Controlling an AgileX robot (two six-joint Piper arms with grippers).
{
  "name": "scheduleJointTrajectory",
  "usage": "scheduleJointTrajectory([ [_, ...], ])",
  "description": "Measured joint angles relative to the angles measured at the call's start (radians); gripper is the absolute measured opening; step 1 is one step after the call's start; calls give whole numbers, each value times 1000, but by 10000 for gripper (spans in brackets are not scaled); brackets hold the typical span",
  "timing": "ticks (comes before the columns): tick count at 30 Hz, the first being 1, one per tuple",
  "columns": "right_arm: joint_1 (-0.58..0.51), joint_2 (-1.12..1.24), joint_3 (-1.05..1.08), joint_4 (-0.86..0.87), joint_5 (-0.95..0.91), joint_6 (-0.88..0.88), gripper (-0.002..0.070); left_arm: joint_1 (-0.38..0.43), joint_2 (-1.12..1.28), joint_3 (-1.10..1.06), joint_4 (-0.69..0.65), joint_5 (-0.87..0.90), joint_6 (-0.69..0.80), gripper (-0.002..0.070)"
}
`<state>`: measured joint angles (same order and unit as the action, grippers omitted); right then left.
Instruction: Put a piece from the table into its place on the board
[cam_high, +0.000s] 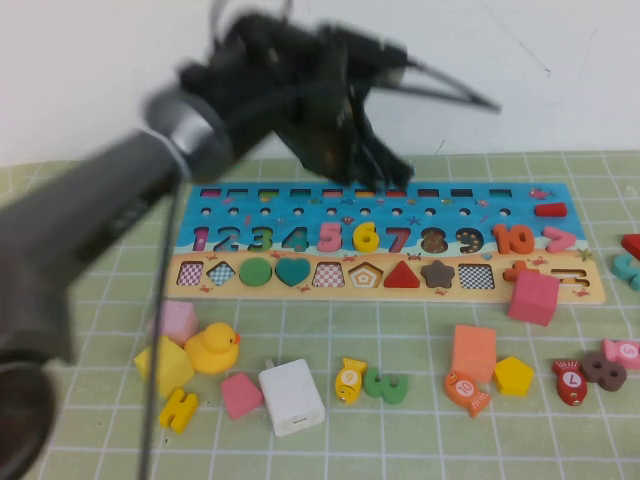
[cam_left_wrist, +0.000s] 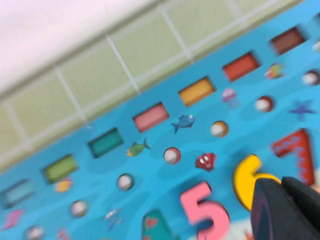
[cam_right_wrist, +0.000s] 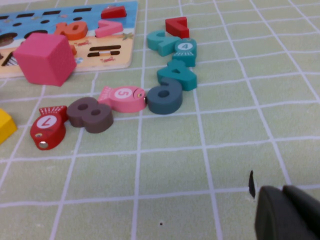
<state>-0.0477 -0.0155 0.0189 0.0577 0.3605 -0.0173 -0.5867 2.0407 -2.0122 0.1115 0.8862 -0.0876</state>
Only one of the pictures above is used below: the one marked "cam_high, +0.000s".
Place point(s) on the brown number eight piece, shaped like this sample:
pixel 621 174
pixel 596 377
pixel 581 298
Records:
pixel 602 368

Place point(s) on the colourful wooden puzzle board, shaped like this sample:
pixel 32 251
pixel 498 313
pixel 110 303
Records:
pixel 300 220

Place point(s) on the green number three piece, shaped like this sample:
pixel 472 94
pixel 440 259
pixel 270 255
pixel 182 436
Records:
pixel 372 382

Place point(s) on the yellow rubber duck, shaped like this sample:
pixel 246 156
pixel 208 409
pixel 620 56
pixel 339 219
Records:
pixel 212 350

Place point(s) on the red triangle piece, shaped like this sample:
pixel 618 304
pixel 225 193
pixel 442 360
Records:
pixel 401 278

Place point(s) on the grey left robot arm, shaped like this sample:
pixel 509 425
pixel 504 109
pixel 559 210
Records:
pixel 75 225

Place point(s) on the pink greater-than sign piece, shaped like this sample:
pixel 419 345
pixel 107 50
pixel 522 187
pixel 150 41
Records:
pixel 565 238

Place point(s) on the pink fish number five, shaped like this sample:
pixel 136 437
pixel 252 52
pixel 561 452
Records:
pixel 625 350

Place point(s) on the green circle piece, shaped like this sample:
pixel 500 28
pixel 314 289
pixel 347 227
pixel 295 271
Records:
pixel 256 272

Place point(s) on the dark pink wooden cube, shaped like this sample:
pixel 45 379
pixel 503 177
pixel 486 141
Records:
pixel 532 300

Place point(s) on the yellow letter H piece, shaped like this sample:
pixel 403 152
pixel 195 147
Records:
pixel 178 410

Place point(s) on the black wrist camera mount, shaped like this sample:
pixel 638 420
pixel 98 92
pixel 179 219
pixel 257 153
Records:
pixel 280 45

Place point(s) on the red wooden piece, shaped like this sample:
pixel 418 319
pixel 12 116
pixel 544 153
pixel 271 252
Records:
pixel 632 245

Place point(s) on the pink trapezoid piece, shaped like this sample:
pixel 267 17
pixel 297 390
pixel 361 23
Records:
pixel 241 395

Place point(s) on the green checked tablecloth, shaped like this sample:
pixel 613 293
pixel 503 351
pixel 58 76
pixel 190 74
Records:
pixel 400 450

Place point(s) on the orange number ten piece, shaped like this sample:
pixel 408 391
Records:
pixel 501 240

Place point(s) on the teal number piece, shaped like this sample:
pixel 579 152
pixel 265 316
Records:
pixel 622 265

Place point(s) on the pink number five piece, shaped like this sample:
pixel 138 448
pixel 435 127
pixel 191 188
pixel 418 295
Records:
pixel 326 229

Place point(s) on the orange fish number ten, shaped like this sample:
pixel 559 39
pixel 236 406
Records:
pixel 462 387

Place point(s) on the light pink wooden cube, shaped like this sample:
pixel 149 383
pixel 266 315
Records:
pixel 177 322

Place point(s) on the yellow fish number nine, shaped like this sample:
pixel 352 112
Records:
pixel 348 380

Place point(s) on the teal heart piece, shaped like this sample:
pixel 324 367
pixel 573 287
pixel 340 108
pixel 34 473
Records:
pixel 292 272

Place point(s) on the yellow number six piece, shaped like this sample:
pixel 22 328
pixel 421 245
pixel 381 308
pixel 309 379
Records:
pixel 361 245

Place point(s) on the orange plus sign piece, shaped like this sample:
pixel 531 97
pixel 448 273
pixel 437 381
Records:
pixel 511 273

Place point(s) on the brown star piece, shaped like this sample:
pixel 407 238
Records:
pixel 437 274

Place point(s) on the red fish number seven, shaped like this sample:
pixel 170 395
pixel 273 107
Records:
pixel 570 380

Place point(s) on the yellow wooden cube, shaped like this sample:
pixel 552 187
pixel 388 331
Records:
pixel 172 370

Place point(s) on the yellow pentagon piece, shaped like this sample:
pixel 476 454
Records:
pixel 512 376

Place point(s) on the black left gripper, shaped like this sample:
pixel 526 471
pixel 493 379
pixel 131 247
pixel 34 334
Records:
pixel 320 120

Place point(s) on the white USB charger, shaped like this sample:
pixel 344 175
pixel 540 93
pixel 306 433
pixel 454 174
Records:
pixel 292 397

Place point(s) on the orange square block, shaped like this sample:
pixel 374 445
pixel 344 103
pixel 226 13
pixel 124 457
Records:
pixel 472 350

